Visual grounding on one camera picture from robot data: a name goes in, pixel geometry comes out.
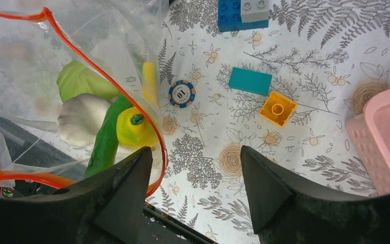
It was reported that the teal toy brick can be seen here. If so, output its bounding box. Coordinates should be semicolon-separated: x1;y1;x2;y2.
228;67;273;96

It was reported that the yellow toy brick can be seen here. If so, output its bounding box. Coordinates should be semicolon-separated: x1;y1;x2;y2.
259;91;297;128

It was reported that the pink plastic basket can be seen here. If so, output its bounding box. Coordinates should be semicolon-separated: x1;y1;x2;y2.
345;89;390;195

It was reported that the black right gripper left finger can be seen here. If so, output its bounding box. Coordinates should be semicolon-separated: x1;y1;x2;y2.
0;147;153;243

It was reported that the blue toy brick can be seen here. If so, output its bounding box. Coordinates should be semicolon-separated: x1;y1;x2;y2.
217;0;269;33

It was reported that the green toy chili pepper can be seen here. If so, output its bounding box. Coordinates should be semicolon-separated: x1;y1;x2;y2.
85;94;133;178

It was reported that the white toy garlic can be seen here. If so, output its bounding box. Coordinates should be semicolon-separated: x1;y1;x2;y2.
57;93;111;147

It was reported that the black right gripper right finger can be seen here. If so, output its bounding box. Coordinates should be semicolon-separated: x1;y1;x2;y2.
240;146;390;243

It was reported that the green toy cabbage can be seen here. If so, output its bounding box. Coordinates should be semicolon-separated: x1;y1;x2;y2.
56;60;119;102

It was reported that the yellow toy banana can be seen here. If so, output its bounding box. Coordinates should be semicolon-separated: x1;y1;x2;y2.
116;61;158;149

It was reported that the blue poker chip on table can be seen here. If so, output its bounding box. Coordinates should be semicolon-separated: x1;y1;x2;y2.
168;80;196;108

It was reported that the grey toy brick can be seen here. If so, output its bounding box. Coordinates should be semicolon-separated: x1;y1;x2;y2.
240;0;269;23

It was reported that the clear zip bag orange zipper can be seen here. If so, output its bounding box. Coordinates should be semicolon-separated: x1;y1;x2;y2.
0;1;169;195

